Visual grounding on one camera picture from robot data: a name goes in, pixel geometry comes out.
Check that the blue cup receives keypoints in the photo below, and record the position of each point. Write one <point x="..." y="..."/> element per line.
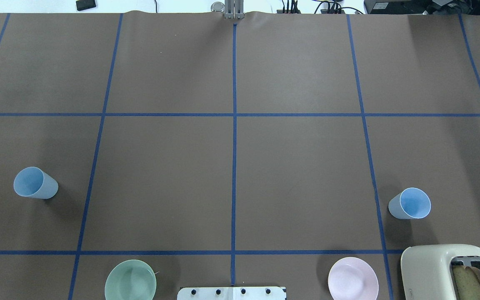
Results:
<point x="410" y="204"/>
<point x="34" y="183"/>

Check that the pink bowl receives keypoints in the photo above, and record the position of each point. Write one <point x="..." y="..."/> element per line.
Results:
<point x="351" y="278"/>

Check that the green bowl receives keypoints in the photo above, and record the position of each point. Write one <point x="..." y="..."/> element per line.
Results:
<point x="131" y="280"/>

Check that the small black device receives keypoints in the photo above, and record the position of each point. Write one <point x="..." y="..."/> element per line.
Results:
<point x="82" y="5"/>

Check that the cream toaster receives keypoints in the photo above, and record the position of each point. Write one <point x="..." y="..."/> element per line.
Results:
<point x="426" y="270"/>

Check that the bread slice in toaster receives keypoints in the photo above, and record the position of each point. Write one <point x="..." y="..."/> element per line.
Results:
<point x="467" y="282"/>

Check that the aluminium frame post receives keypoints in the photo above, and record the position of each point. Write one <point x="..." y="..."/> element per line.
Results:
<point x="234" y="9"/>

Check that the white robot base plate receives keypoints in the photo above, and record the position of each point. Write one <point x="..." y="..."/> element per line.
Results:
<point x="233" y="293"/>

